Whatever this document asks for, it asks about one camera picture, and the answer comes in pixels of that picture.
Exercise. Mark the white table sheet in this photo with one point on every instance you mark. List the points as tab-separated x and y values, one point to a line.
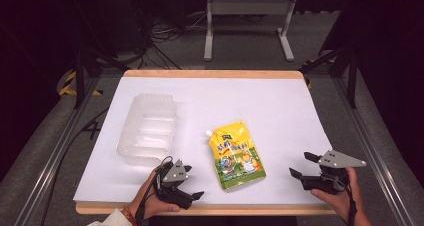
266	112

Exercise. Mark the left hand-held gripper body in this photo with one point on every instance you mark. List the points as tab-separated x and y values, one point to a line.
173	192

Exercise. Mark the clear plastic container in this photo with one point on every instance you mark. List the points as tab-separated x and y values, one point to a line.
148	132

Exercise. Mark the yellow black hazard tape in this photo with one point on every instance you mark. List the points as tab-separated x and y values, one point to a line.
68	86
308	82

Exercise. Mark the white metal stand frame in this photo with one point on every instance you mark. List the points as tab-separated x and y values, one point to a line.
250	6

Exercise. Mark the aluminium frame rail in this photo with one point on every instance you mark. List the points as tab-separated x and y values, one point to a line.
373	152
50	166

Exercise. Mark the person's left hand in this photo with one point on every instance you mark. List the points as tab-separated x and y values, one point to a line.
150	204

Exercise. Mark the yellow spouted sauce pouch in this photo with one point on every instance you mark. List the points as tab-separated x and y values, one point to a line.
237	156

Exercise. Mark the person's right hand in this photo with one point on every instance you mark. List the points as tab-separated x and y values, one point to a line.
340	202

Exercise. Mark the black tripod stand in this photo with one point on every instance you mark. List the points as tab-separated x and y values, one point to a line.
80	79
351	79

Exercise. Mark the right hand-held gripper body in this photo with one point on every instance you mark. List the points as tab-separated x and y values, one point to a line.
325	182

